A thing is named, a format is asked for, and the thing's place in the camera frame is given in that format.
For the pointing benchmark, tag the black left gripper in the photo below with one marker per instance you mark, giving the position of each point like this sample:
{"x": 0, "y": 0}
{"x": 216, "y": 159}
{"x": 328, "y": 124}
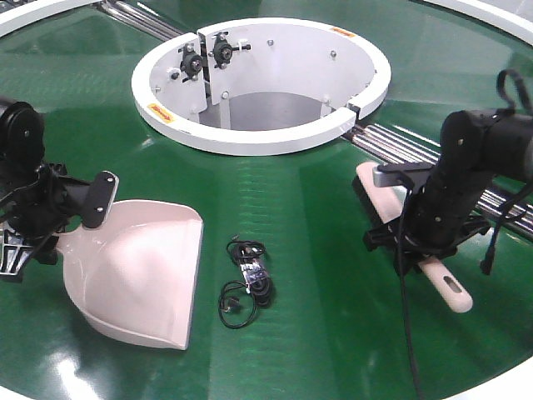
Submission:
{"x": 37, "y": 208}

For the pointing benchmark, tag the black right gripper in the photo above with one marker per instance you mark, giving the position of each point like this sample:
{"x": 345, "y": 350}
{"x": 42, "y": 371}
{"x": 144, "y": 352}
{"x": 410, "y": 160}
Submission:
{"x": 409, "y": 251}

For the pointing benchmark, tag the pink hand brush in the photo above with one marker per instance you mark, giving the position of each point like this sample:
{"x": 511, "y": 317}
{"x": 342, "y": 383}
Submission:
{"x": 387, "y": 204}

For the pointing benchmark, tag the pink plastic dustpan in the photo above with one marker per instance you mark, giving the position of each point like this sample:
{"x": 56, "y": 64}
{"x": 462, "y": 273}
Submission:
{"x": 134, "y": 277}

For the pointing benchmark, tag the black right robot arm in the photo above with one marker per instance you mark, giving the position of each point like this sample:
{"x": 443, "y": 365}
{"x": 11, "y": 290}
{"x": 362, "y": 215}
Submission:
{"x": 436, "y": 217}

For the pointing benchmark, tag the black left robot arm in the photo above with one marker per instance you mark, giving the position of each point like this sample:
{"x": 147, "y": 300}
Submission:
{"x": 22, "y": 148}

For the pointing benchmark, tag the green conveyor belt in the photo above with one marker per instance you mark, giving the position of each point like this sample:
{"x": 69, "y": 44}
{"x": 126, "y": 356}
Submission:
{"x": 335, "y": 329}

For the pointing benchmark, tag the orange warning sticker left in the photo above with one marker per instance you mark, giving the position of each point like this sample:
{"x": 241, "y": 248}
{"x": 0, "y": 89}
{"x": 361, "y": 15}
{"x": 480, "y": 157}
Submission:
{"x": 157, "y": 110}

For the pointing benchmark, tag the orange warning sticker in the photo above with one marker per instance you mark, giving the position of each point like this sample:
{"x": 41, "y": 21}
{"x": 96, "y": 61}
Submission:
{"x": 343, "y": 32}
{"x": 157, "y": 110}

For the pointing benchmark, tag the chrome rollers right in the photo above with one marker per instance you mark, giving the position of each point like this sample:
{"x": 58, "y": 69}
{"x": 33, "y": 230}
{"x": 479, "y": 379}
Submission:
{"x": 400, "y": 145}

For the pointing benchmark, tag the chrome rollers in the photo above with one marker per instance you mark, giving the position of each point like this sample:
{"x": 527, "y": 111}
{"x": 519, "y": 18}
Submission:
{"x": 400, "y": 145}
{"x": 140, "y": 19}

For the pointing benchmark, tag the chrome rollers top left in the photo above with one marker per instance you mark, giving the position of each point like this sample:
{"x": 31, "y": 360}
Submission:
{"x": 140, "y": 19}

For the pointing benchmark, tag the white outer rim left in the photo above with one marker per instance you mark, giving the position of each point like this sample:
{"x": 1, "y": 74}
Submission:
{"x": 14, "y": 17}

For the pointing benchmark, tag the white rim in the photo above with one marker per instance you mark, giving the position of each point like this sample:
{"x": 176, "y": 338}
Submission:
{"x": 14, "y": 17}
{"x": 497, "y": 17}

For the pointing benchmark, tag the orange warning sticker top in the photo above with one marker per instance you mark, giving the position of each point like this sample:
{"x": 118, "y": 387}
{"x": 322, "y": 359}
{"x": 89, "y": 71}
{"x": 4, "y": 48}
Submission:
{"x": 343, "y": 32}

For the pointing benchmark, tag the white outer rim right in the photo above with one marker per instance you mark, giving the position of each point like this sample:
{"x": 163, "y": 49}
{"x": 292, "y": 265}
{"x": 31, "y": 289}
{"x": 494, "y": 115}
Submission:
{"x": 497, "y": 17}

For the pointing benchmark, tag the left black bearing mount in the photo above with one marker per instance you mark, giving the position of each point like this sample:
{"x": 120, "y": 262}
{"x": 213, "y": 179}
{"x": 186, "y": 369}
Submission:
{"x": 192, "y": 63}

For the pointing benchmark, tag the black bearing mount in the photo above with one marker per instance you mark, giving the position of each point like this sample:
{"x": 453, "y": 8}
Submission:
{"x": 192, "y": 63}
{"x": 222, "y": 50}

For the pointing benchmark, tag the right black bearing mount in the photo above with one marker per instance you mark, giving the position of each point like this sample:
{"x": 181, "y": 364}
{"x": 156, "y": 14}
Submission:
{"x": 222, "y": 50}

